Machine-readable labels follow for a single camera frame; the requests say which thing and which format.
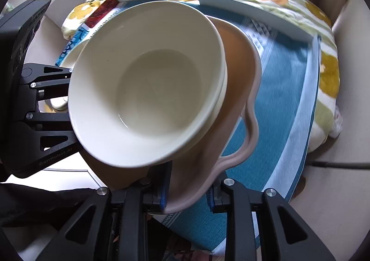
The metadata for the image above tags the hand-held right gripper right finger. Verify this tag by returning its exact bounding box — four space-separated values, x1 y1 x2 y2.
206 178 339 261

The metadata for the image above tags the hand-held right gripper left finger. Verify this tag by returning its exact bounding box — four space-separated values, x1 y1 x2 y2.
43 161 174 261

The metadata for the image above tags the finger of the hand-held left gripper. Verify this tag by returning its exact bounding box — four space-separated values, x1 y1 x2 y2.
12 112 86 180
22 64 73 96

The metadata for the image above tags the white bowl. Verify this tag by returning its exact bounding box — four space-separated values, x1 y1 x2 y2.
68 0 229 169

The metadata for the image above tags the beige handled tray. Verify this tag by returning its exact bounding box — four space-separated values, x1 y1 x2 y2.
84 15 262 216

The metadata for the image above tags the black clothing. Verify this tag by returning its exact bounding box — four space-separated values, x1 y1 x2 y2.
0 182 98 229

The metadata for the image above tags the blue patterned cloth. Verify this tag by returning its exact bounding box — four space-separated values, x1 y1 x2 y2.
55 0 322 251

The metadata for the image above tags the black cable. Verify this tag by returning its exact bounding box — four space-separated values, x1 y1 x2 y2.
309 159 370 171

